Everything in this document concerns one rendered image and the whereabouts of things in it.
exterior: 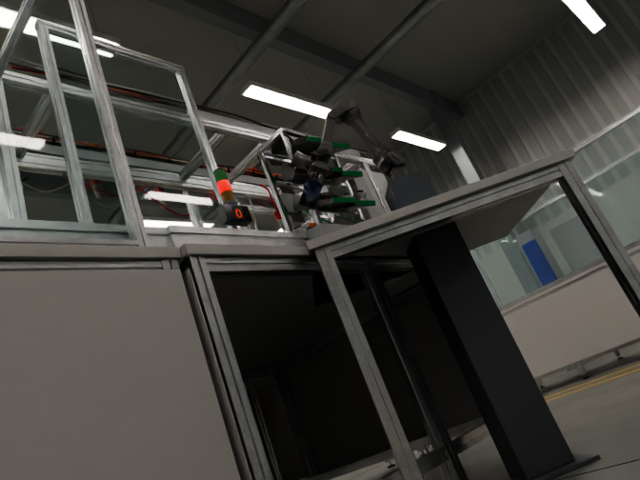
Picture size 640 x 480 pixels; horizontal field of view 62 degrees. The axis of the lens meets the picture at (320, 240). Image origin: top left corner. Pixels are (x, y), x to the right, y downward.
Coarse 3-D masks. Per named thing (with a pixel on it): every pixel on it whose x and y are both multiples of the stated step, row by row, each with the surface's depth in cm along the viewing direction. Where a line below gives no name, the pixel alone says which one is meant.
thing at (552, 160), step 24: (528, 168) 166; (456, 192) 163; (528, 192) 185; (384, 216) 160; (408, 216) 162; (480, 216) 190; (504, 216) 201; (312, 240) 158; (336, 240) 158; (408, 240) 184; (480, 240) 221; (360, 288) 221
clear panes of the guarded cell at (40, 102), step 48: (0, 0) 136; (48, 0) 148; (0, 48) 129; (48, 48) 139; (0, 96) 122; (48, 96) 131; (96, 96) 142; (0, 144) 116; (48, 144) 124; (96, 144) 134; (0, 192) 110; (48, 192) 118; (96, 192) 126
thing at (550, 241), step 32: (576, 160) 516; (608, 160) 498; (544, 192) 537; (608, 192) 497; (544, 224) 536; (576, 224) 515; (480, 256) 581; (512, 256) 557; (544, 256) 535; (576, 256) 514; (512, 288) 556
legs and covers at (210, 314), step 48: (192, 288) 127; (384, 288) 182; (336, 336) 284; (384, 336) 269; (432, 336) 251; (240, 384) 121; (288, 384) 312; (336, 384) 289; (432, 384) 250; (240, 432) 115; (336, 432) 288; (384, 432) 267; (432, 432) 165; (480, 432) 180
